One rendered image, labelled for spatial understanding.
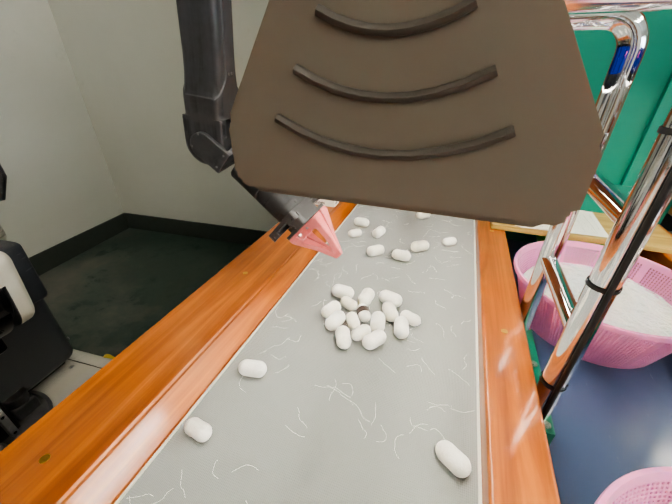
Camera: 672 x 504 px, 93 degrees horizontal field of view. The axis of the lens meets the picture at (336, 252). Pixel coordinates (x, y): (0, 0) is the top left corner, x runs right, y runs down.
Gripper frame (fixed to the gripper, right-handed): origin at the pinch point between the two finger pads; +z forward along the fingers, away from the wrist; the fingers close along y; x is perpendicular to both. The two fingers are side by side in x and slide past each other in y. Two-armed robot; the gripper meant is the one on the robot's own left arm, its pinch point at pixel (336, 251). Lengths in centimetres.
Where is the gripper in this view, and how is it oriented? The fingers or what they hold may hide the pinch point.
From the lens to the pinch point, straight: 50.9
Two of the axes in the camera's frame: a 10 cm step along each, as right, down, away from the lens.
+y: 3.4, -4.8, 8.1
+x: -6.2, 5.3, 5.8
